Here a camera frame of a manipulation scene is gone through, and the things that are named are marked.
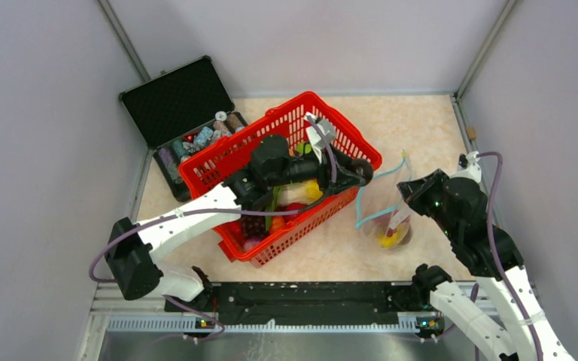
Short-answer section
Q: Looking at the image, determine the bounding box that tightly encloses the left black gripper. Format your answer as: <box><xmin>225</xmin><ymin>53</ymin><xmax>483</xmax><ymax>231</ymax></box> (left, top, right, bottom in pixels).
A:
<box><xmin>268</xmin><ymin>143</ymin><xmax>364</xmax><ymax>195</ymax></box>

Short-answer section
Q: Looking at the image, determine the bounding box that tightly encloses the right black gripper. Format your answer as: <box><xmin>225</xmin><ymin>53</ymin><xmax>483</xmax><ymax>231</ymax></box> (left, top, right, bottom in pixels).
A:
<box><xmin>397</xmin><ymin>168</ymin><xmax>459</xmax><ymax>239</ymax></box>

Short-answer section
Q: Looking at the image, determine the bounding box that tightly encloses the red grape bunch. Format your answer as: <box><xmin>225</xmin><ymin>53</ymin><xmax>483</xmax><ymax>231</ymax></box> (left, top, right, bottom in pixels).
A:
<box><xmin>386</xmin><ymin>214</ymin><xmax>411</xmax><ymax>233</ymax></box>

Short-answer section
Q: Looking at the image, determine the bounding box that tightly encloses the clear zip top bag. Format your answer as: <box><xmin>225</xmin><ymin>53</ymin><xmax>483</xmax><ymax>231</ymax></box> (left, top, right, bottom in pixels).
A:
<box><xmin>354</xmin><ymin>150</ymin><xmax>415</xmax><ymax>250</ymax></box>

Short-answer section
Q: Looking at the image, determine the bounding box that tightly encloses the purple red onion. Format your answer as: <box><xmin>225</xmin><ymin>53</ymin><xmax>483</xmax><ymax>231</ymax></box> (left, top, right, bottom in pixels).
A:
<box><xmin>242</xmin><ymin>238</ymin><xmax>262</xmax><ymax>252</ymax></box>

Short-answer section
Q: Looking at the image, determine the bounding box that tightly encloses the white brown mushroom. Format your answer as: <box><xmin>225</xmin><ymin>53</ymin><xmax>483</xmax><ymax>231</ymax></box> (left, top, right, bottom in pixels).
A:
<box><xmin>398</xmin><ymin>223</ymin><xmax>412</xmax><ymax>246</ymax></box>

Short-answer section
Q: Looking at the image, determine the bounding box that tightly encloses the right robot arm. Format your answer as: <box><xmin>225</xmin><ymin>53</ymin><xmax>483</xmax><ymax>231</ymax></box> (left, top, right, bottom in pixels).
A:
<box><xmin>397</xmin><ymin>169</ymin><xmax>574</xmax><ymax>360</ymax></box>

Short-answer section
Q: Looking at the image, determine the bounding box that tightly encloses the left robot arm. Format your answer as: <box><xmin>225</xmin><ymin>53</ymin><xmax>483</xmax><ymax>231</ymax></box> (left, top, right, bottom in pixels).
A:
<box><xmin>101</xmin><ymin>135</ymin><xmax>373</xmax><ymax>311</ymax></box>

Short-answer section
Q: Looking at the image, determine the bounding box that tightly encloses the red plastic shopping basket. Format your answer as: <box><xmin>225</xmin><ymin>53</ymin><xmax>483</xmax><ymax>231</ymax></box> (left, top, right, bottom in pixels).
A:
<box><xmin>179</xmin><ymin>91</ymin><xmax>382</xmax><ymax>267</ymax></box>

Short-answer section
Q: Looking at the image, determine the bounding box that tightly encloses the light green lettuce head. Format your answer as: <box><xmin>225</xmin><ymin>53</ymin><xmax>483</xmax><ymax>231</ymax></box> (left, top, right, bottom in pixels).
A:
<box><xmin>294</xmin><ymin>141</ymin><xmax>312</xmax><ymax>156</ymax></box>

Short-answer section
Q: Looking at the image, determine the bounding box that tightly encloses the green leafy vegetable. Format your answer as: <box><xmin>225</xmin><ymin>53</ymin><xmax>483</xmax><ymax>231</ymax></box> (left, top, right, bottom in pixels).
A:
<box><xmin>265</xmin><ymin>186</ymin><xmax>282</xmax><ymax>232</ymax></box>

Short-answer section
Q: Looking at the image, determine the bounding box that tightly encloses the small orange pumpkin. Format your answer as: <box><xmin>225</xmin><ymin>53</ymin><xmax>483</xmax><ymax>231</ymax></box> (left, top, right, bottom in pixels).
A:
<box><xmin>268</xmin><ymin>216</ymin><xmax>286</xmax><ymax>235</ymax></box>

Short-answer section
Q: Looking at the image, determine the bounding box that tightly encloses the dark purple grape bunch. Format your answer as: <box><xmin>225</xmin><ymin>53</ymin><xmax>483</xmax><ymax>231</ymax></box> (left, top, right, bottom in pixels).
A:
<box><xmin>240</xmin><ymin>215</ymin><xmax>269</xmax><ymax>241</ymax></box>

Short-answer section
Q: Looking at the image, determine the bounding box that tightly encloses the red chili pepper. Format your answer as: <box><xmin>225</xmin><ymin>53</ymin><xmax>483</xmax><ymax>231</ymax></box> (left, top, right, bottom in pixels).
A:
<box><xmin>220</xmin><ymin>220</ymin><xmax>244</xmax><ymax>246</ymax></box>

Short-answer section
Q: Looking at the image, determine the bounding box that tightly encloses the black poker chip case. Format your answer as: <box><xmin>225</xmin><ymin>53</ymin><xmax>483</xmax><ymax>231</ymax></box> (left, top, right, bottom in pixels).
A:
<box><xmin>119</xmin><ymin>56</ymin><xmax>248</xmax><ymax>202</ymax></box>

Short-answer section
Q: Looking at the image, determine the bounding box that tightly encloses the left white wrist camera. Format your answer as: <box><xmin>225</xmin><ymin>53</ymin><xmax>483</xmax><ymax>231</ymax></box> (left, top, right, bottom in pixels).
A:
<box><xmin>303</xmin><ymin>112</ymin><xmax>336</xmax><ymax>164</ymax></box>

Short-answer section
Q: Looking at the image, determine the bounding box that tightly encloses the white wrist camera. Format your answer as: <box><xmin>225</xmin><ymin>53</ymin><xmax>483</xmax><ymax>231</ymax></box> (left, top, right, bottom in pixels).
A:
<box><xmin>452</xmin><ymin>150</ymin><xmax>482</xmax><ymax>184</ymax></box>
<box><xmin>303</xmin><ymin>112</ymin><xmax>336</xmax><ymax>164</ymax></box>

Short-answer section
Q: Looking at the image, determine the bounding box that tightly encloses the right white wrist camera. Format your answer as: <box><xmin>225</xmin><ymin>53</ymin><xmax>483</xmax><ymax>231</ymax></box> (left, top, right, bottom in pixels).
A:
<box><xmin>452</xmin><ymin>150</ymin><xmax>482</xmax><ymax>184</ymax></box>

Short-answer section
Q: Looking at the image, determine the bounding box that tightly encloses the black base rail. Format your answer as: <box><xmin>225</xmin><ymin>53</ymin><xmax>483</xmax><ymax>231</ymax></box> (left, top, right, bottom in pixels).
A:
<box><xmin>188</xmin><ymin>281</ymin><xmax>436</xmax><ymax>326</ymax></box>

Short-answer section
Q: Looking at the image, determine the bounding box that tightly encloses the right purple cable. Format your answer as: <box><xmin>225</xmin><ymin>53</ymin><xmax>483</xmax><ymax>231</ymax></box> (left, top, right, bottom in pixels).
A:
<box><xmin>470</xmin><ymin>150</ymin><xmax>544</xmax><ymax>361</ymax></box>

